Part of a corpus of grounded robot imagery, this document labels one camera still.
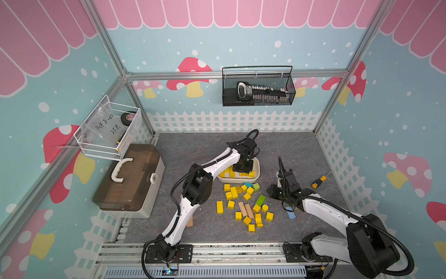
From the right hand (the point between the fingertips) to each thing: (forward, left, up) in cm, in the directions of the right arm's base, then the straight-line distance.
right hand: (269, 190), depth 89 cm
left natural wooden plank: (-9, +14, -2) cm, 17 cm away
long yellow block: (+12, +19, -3) cm, 23 cm away
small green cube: (+3, +6, -2) cm, 7 cm away
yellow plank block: (-5, +21, +28) cm, 35 cm away
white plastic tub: (+6, +12, 0) cm, 14 cm away
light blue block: (-11, -10, -4) cm, 15 cm away
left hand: (+10, +11, +1) cm, 15 cm away
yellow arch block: (-14, +7, -3) cm, 16 cm away
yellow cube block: (-7, +20, -2) cm, 21 cm away
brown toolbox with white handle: (-3, +67, +10) cm, 68 cm away
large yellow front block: (-8, +25, -3) cm, 27 cm away
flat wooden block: (-15, +40, -3) cm, 42 cm away
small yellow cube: (+10, +8, -1) cm, 13 cm away
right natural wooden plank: (-10, +11, -3) cm, 15 cm away
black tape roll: (+22, +68, +31) cm, 78 cm away
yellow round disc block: (-9, +3, -2) cm, 10 cm away
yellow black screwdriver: (+7, -31, -3) cm, 32 cm away
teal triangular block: (+5, +10, -2) cm, 11 cm away
